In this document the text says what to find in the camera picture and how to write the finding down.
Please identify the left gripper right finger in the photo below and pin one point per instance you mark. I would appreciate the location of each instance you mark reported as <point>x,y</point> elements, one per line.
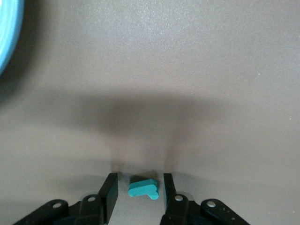
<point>171,194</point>

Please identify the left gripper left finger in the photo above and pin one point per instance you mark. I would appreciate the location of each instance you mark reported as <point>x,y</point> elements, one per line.
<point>110,197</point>

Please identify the teal foam letter r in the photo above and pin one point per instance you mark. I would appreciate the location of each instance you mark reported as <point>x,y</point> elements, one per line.
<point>140,188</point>

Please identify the blue plate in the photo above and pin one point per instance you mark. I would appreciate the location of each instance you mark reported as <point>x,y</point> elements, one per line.
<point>8,28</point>

